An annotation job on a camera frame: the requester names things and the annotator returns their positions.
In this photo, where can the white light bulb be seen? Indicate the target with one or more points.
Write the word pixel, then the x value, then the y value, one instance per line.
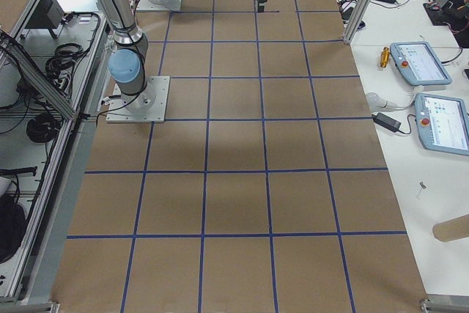
pixel 377 103

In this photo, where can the cardboard tube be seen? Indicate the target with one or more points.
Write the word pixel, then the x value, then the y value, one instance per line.
pixel 454 229

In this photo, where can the near teach pendant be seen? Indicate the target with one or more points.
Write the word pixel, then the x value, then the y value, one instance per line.
pixel 442 123

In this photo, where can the gold cylinder tool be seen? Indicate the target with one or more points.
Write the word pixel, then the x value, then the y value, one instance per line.
pixel 384 57

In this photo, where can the black power adapter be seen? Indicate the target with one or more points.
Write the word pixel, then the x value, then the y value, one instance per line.
pixel 387 122

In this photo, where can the teach pendant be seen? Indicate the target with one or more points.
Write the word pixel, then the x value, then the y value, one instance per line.
pixel 442 123
pixel 418 64

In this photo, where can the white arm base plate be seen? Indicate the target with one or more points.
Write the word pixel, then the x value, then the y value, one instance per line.
pixel 159 6
pixel 149 106

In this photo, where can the far teach pendant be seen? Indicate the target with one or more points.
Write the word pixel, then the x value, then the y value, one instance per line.
pixel 418 64

